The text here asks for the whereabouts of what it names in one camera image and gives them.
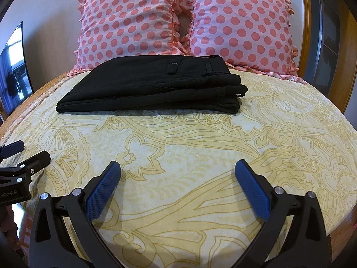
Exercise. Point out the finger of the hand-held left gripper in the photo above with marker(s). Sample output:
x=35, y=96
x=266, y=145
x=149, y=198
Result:
x=11, y=148
x=39, y=159

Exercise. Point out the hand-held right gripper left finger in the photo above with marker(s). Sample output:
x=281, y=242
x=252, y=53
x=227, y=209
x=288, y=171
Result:
x=99, y=195

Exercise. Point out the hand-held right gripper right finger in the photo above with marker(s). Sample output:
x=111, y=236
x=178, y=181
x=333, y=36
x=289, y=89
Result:
x=255, y=195

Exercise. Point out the black pants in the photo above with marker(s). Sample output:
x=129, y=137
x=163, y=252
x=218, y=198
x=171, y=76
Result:
x=139, y=89

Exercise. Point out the black monitor screen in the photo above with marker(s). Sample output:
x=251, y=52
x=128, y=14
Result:
x=14, y=75

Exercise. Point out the yellow patterned bed sheet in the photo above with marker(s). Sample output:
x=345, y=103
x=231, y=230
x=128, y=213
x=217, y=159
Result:
x=195, y=150

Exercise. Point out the pink polka-dot pillow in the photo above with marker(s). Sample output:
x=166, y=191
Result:
x=131, y=25
x=242, y=28

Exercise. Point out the wooden wardrobe with glass door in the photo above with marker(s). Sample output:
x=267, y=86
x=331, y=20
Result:
x=332, y=39

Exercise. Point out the wooden headboard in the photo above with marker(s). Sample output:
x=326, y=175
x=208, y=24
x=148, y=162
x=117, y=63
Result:
x=304, y=11

